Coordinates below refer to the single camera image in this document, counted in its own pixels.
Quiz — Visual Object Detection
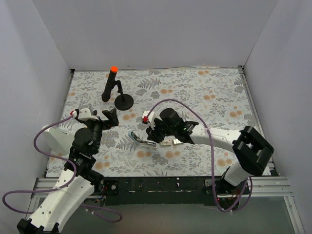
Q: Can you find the staple tray with staples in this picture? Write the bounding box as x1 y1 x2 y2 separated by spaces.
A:
172 139 183 146

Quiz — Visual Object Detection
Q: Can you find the white angled bracket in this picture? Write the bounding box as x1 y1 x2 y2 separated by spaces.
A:
42 127 74 155

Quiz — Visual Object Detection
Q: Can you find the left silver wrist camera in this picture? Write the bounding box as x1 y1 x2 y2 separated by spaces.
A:
77 104 98 121

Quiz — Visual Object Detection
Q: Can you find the purple cable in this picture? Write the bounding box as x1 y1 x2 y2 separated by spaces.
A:
142 99 253 213
2 111 122 223

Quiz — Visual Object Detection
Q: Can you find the white staple box sleeve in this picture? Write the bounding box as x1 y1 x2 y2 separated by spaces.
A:
160 139 172 147

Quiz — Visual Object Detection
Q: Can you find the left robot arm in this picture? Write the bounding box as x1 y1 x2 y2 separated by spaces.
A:
17 105 119 234

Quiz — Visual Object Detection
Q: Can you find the black microphone orange tip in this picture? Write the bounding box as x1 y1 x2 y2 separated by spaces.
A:
101 66 118 102

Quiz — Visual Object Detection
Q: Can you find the black base frame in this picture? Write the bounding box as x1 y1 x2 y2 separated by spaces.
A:
82 170 252 212

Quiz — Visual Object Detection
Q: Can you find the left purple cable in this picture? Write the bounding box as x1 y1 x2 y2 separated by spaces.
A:
2 111 122 223

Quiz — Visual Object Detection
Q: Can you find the black microphone desk stand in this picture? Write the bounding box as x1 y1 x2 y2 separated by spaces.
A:
114 80 134 111

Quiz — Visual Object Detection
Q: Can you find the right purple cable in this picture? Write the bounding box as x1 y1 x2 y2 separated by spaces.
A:
142 99 253 213

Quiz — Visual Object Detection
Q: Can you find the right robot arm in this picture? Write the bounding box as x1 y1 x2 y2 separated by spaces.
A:
142 108 274 194

